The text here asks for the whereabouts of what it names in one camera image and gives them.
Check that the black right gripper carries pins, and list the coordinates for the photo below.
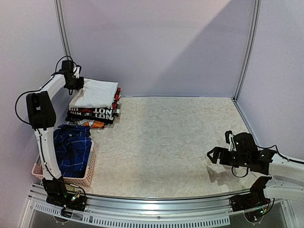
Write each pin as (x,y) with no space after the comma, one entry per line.
(223,156)

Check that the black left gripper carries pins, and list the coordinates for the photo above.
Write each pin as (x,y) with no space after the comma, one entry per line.
(80,85)

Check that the red black plaid shirt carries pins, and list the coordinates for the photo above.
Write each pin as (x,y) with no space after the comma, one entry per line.
(99,109)

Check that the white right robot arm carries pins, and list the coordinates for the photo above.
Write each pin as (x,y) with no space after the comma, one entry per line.
(281,177)

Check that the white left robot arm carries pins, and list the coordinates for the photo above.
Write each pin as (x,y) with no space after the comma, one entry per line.
(42,119)

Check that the pink plastic laundry basket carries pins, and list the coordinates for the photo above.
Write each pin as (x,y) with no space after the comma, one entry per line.
(82,178)

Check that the orange white folded garment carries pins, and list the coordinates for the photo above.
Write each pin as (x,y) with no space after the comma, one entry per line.
(90,123)

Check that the black white checkered folded shirt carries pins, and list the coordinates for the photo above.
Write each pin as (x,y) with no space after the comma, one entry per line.
(99,117)

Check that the navy blue garment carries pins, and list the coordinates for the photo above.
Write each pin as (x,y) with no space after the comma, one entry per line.
(72,145)

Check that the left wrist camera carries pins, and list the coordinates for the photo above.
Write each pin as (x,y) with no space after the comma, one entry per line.
(69,66)

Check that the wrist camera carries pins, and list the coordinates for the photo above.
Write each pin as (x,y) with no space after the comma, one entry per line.
(242,143)
(69,66)

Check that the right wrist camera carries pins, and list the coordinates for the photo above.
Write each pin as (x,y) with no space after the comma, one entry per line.
(242,143)

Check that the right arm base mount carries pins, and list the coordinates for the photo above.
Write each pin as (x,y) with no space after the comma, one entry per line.
(254,205)

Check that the left aluminium frame post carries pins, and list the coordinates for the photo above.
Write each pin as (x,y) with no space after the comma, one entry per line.
(61,26)

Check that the aluminium frame post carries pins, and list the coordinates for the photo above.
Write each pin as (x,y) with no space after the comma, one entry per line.
(249,48)
(61,26)

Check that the aluminium front rail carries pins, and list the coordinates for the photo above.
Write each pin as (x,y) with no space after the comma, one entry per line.
(109,212)

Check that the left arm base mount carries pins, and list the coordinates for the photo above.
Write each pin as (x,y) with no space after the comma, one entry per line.
(66,202)

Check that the right aluminium frame post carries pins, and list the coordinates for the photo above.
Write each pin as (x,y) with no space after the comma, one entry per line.
(249,48)

